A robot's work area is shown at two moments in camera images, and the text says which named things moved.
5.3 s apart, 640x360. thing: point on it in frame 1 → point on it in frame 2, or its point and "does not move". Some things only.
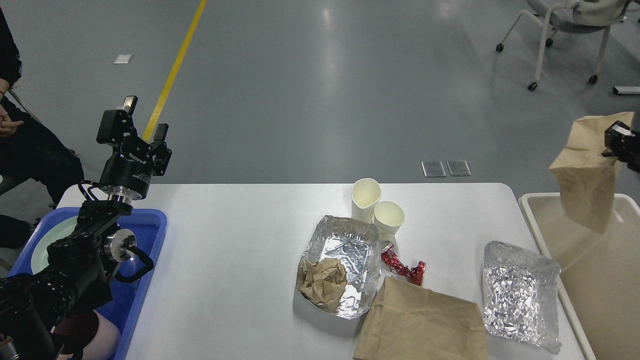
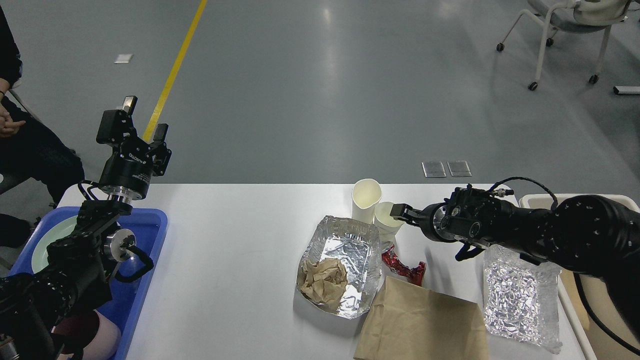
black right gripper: x=619 y=136 → x=440 y=221
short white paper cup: x=388 y=217 does not move
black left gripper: x=128 y=173 does not move
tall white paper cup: x=366 y=193 does not move
